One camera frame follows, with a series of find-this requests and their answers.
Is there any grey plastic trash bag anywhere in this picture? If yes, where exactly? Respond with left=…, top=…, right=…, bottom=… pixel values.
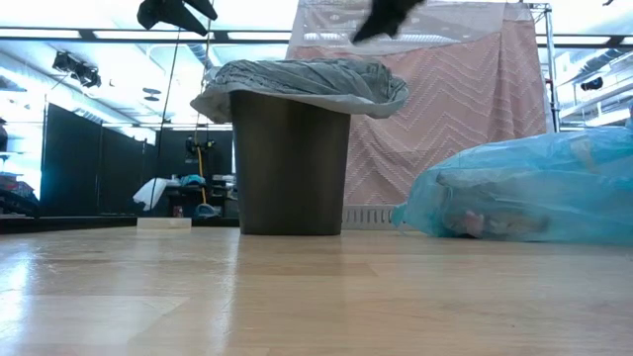
left=190, top=57, right=410, bottom=125

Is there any blue plastic trash bag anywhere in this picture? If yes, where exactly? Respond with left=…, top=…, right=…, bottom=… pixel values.
left=390, top=126, right=633, bottom=247

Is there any dark brown trash bin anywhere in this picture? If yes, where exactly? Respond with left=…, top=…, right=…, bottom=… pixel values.
left=229, top=90, right=352, bottom=236

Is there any black ceiling light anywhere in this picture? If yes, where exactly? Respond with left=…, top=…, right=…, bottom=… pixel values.
left=51, top=50, right=103, bottom=89

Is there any pink chevron cloth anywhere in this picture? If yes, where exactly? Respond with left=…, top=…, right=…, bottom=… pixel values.
left=286, top=0, right=560, bottom=207

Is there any metal rolling rack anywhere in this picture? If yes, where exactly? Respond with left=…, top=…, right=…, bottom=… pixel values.
left=542, top=3, right=563, bottom=134

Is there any white cloth heap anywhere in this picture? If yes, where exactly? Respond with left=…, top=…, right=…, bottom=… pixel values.
left=132, top=177, right=172, bottom=212

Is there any yellow handled mop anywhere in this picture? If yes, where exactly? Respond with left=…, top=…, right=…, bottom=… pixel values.
left=185, top=137, right=219, bottom=220

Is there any white slotted cable duct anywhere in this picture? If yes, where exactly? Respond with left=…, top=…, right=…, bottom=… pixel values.
left=341, top=205, right=411, bottom=231

